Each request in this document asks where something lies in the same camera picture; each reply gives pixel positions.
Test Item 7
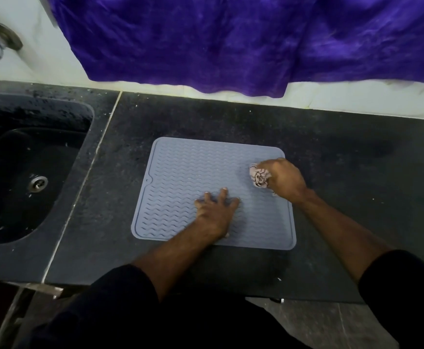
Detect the person's right hand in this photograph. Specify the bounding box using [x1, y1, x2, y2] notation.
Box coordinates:
[256, 158, 308, 205]

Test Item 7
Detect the person's left hand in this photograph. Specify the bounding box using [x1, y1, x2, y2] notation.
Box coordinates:
[194, 188, 240, 239]

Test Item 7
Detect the white patterned cleaning cloth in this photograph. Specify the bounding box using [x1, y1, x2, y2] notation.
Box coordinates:
[249, 163, 275, 196]

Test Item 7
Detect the grey silicone drying mat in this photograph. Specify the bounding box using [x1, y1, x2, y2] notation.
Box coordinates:
[131, 137, 297, 251]

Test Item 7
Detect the person's left forearm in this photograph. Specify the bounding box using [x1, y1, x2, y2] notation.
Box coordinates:
[132, 219, 221, 303]

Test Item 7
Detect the person's right forearm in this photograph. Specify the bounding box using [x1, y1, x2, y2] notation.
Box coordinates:
[295, 189, 394, 284]

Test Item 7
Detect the person's black clothing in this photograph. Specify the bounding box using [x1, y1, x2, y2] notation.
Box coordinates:
[30, 249, 424, 349]

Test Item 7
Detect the purple velvet cloth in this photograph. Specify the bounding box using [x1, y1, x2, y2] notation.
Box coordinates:
[48, 0, 424, 99]

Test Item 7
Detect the metal sink drain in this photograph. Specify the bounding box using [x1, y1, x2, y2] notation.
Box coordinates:
[28, 174, 49, 193]

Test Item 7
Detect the black stone sink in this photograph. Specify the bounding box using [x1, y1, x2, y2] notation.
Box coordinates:
[0, 91, 95, 245]

